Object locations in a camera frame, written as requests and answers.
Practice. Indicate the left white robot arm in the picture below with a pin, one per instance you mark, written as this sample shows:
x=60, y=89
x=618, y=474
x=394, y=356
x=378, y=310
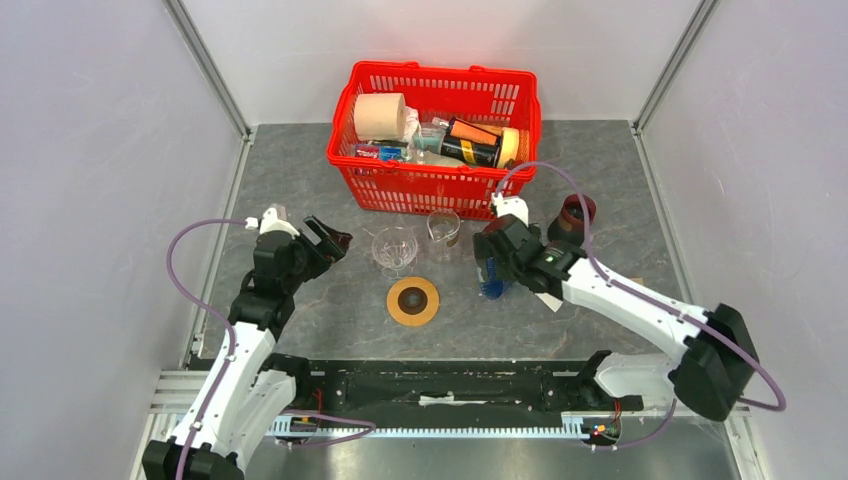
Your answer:
x=249, y=385

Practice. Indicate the clear glass dripper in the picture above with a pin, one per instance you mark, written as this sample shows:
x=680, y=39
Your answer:
x=395, y=251

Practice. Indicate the dark red black cup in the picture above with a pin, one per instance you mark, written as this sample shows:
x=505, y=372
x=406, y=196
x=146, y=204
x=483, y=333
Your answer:
x=568, y=225

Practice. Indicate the beige paper towel roll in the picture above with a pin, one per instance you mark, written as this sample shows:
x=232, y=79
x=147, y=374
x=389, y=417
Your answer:
x=379, y=116

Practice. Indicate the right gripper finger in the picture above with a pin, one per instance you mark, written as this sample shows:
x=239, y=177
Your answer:
x=497, y=230
x=480, y=248

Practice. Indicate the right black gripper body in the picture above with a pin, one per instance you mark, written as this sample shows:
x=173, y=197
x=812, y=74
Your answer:
x=507, y=267

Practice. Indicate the clear plastic bottle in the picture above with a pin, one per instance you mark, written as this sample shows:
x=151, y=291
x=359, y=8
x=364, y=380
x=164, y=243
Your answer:
x=427, y=139

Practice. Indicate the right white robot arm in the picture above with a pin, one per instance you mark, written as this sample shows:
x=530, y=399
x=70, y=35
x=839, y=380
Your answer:
x=712, y=352

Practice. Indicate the white slotted cable duct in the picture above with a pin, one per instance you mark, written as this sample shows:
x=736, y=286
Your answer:
x=570, y=428

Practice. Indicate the blue red small box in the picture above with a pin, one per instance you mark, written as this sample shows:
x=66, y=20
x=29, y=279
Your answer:
x=384, y=152

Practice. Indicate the red plastic shopping basket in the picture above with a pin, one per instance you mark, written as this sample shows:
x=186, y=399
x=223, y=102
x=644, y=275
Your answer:
x=483, y=95

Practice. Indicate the aluminium frame post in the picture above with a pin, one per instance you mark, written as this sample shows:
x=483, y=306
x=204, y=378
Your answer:
x=193, y=39
x=692, y=31

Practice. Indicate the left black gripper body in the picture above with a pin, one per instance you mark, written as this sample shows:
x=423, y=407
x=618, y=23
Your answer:
x=310, y=260

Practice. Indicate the round wooden dripper holder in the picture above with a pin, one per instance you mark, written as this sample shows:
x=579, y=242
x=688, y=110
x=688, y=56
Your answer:
x=413, y=301

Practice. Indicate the white paper coffee filter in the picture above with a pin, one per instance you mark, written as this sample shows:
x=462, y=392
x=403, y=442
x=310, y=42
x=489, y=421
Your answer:
x=550, y=301

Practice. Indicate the black orange can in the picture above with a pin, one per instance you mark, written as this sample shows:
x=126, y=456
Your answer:
x=470, y=144

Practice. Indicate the left aluminium frame post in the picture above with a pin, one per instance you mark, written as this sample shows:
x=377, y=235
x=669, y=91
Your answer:
x=193, y=39

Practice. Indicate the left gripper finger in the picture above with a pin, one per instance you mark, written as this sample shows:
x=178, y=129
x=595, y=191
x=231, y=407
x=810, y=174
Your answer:
x=335, y=244
x=321, y=230

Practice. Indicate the right aluminium frame post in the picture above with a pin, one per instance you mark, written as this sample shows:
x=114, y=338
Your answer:
x=692, y=31

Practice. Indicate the glass beaker carafe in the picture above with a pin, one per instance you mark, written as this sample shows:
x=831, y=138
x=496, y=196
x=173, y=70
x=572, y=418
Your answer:
x=443, y=227

